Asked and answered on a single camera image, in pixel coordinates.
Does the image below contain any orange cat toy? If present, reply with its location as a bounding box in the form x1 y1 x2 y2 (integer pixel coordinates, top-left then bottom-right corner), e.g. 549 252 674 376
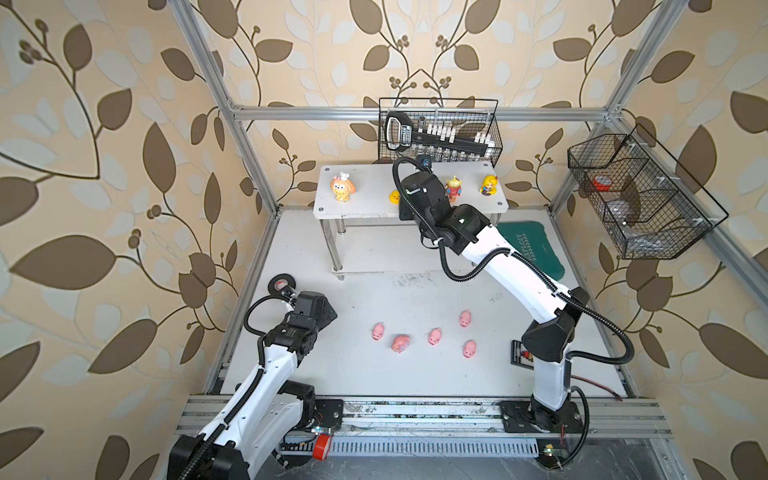
330 172 356 203

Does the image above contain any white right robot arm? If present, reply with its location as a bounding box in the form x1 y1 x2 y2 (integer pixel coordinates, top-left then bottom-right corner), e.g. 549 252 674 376
392 167 583 416

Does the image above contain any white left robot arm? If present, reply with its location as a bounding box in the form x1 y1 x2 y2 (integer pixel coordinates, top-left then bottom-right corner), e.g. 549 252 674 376
167 287 337 479

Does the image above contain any red emergency button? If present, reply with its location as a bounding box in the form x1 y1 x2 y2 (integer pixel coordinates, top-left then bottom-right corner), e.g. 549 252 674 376
312 434 333 461

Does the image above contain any black tape roll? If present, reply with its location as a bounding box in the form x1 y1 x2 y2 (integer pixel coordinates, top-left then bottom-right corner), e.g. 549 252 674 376
267 273 296 297

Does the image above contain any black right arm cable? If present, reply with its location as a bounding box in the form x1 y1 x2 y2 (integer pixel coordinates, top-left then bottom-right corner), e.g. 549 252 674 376
391 155 636 365

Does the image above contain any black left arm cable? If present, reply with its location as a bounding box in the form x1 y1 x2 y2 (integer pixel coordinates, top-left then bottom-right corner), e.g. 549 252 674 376
176 293 295 480

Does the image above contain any green plastic tool case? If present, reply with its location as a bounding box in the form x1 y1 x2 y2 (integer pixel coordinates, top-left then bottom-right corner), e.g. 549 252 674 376
497 221 565 281

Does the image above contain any aluminium frame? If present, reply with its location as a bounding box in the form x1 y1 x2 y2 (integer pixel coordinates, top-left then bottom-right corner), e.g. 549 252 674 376
152 0 768 480

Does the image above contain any black wire basket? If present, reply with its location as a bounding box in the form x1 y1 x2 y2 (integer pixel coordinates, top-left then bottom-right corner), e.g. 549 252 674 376
567 124 729 260
378 97 503 164

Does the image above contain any alien figure toy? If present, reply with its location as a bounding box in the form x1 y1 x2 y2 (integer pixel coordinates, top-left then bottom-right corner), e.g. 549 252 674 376
445 176 462 204

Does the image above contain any large pink pig toy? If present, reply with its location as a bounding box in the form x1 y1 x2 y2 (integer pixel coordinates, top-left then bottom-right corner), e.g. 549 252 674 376
391 335 410 353

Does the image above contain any black wire basket back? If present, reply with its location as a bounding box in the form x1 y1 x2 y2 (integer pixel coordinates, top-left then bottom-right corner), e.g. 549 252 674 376
378 97 503 164

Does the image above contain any black wire basket right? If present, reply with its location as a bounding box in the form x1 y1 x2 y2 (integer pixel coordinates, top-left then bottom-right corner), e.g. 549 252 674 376
567 124 729 260

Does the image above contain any black socket set holder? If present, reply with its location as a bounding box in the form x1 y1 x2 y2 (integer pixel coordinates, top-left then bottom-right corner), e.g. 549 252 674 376
383 111 500 157

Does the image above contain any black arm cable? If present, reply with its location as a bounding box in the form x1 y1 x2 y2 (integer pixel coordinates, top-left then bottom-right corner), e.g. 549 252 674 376
176 293 295 480
391 155 636 365

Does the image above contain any white two-tier shelf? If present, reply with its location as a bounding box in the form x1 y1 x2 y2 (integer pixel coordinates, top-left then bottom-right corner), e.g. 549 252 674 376
313 161 508 279

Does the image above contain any yellow bear toy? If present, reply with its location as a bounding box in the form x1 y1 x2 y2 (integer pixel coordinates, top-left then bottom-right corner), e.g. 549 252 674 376
480 175 498 196

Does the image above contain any red tape roll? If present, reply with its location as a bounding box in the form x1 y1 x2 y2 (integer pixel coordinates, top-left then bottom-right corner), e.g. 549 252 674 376
592 174 613 192

